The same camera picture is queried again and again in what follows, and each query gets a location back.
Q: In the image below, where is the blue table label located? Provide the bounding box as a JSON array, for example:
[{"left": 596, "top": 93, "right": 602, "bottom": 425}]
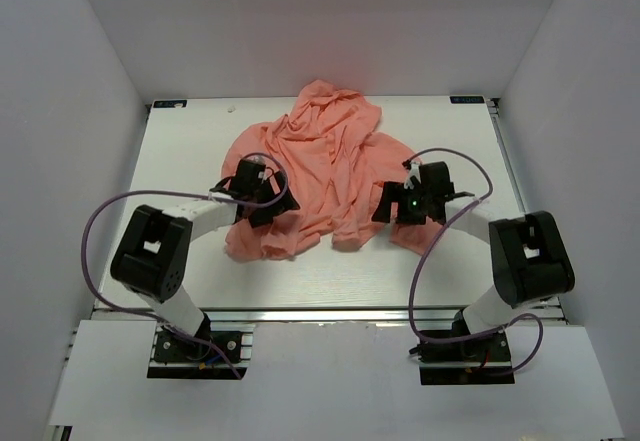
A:
[
  {"left": 152, "top": 99, "right": 187, "bottom": 109},
  {"left": 449, "top": 95, "right": 485, "bottom": 104}
]

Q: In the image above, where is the left blue table label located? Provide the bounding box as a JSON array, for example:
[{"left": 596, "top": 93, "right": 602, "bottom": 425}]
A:
[{"left": 152, "top": 99, "right": 187, "bottom": 109}]

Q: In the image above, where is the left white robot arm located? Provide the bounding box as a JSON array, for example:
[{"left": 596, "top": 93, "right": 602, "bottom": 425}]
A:
[{"left": 110, "top": 153, "right": 300, "bottom": 360}]

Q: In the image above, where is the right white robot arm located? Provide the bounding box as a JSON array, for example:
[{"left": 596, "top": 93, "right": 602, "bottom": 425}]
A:
[{"left": 372, "top": 161, "right": 575, "bottom": 360}]

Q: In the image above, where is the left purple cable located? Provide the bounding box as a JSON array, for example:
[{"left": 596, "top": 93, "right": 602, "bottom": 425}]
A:
[{"left": 81, "top": 153, "right": 289, "bottom": 380}]

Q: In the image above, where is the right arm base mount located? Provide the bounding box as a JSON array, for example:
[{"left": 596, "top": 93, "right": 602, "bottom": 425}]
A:
[{"left": 409, "top": 332, "right": 515, "bottom": 386}]

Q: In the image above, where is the salmon pink jacket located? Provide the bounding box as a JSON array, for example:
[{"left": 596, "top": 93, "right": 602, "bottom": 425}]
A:
[{"left": 221, "top": 80, "right": 413, "bottom": 261}]

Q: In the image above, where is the right blue table label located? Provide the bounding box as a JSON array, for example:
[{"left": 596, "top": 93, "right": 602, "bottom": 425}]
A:
[{"left": 449, "top": 95, "right": 485, "bottom": 104}]

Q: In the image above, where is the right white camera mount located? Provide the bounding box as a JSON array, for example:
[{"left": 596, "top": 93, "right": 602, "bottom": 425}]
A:
[{"left": 402, "top": 159, "right": 422, "bottom": 190}]

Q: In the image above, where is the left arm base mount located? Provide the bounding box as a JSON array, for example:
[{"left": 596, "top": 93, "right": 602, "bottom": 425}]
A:
[{"left": 147, "top": 323, "right": 255, "bottom": 380}]

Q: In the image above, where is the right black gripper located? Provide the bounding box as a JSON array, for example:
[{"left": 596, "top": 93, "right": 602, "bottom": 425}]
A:
[{"left": 373, "top": 181, "right": 432, "bottom": 225}]

